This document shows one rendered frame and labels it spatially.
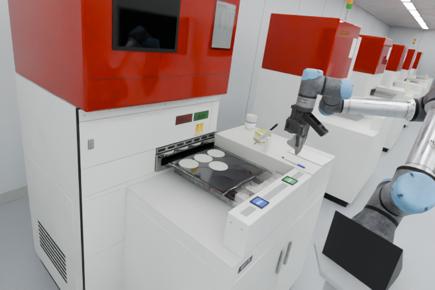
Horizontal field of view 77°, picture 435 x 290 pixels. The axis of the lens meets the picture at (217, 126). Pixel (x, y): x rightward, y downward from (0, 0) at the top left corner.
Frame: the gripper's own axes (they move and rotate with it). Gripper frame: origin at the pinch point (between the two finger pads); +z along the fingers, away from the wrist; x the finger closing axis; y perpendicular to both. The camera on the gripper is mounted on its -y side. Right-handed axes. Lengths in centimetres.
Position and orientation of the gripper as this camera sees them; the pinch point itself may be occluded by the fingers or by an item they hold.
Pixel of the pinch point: (298, 152)
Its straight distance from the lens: 123.7
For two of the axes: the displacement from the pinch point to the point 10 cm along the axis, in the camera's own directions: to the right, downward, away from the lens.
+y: -7.6, -3.0, 5.8
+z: -1.3, 9.4, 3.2
